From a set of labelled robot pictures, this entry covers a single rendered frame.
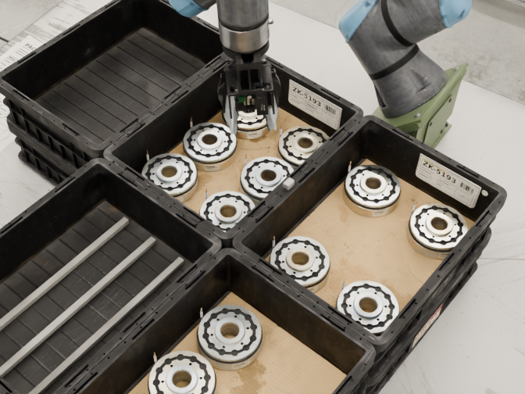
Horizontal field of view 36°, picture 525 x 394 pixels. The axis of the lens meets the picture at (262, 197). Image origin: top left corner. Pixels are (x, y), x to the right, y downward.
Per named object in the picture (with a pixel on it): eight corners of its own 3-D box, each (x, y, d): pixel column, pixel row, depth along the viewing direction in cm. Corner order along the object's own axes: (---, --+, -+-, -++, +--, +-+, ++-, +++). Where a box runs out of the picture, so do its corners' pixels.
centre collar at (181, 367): (180, 359, 125) (180, 357, 125) (205, 377, 123) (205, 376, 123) (158, 382, 123) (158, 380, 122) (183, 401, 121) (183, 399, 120)
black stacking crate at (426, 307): (360, 155, 160) (368, 114, 151) (493, 234, 149) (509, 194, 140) (229, 284, 140) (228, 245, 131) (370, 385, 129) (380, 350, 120)
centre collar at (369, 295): (366, 288, 134) (366, 286, 134) (389, 306, 132) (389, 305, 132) (346, 306, 132) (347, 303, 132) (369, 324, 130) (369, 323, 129)
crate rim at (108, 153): (244, 51, 165) (244, 42, 163) (366, 120, 153) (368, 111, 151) (100, 162, 145) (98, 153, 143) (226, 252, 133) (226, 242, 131)
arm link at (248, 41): (216, 2, 121) (270, -3, 121) (219, 26, 124) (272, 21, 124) (219, 34, 116) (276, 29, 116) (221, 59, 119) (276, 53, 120)
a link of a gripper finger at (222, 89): (214, 112, 134) (222, 72, 128) (214, 105, 135) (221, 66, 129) (242, 114, 135) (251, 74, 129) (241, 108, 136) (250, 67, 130)
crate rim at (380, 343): (366, 120, 153) (368, 111, 151) (508, 200, 141) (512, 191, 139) (227, 252, 133) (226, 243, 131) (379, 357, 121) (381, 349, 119)
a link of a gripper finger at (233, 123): (220, 152, 135) (228, 112, 128) (218, 127, 139) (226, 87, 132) (239, 153, 136) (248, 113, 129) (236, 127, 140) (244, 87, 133)
